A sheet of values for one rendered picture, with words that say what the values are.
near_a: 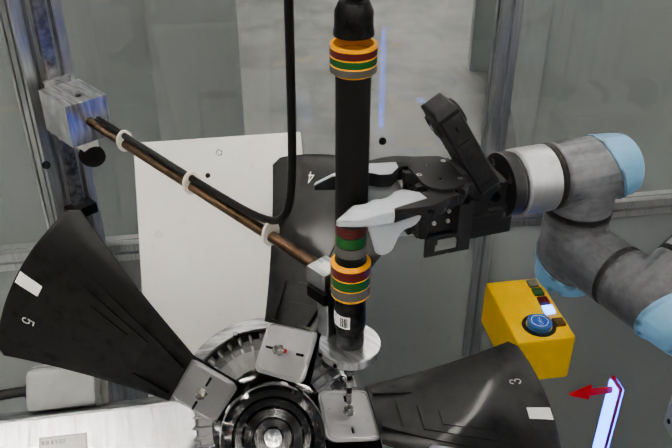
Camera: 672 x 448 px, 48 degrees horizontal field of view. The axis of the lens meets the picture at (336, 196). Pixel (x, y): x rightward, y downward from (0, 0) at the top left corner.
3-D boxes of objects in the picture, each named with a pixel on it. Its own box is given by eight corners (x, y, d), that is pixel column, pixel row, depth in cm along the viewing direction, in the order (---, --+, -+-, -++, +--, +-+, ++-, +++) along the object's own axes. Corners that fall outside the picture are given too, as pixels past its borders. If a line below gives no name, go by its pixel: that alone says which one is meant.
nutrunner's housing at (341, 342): (325, 365, 88) (322, -34, 64) (349, 349, 90) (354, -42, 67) (349, 382, 86) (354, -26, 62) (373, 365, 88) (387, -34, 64)
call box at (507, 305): (479, 327, 139) (485, 281, 134) (531, 321, 141) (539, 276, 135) (509, 390, 126) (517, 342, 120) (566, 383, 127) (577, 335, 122)
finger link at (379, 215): (353, 277, 73) (426, 246, 78) (355, 225, 70) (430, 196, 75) (335, 261, 75) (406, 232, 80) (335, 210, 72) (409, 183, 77)
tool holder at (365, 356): (294, 340, 88) (292, 272, 83) (338, 313, 92) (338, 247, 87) (349, 381, 82) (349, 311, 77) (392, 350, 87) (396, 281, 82)
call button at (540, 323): (522, 321, 126) (523, 313, 125) (545, 318, 126) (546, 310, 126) (531, 337, 123) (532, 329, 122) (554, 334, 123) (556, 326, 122)
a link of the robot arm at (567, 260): (582, 325, 86) (600, 245, 80) (517, 273, 94) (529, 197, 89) (631, 305, 89) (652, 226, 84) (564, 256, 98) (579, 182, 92)
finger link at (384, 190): (314, 225, 81) (400, 224, 81) (314, 177, 78) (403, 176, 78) (313, 210, 84) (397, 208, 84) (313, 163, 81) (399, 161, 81)
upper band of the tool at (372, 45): (320, 72, 69) (319, 42, 68) (353, 61, 72) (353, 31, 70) (353, 86, 67) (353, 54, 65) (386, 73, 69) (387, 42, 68)
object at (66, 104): (43, 131, 124) (33, 83, 120) (83, 119, 128) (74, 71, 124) (73, 152, 118) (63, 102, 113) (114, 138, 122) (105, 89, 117)
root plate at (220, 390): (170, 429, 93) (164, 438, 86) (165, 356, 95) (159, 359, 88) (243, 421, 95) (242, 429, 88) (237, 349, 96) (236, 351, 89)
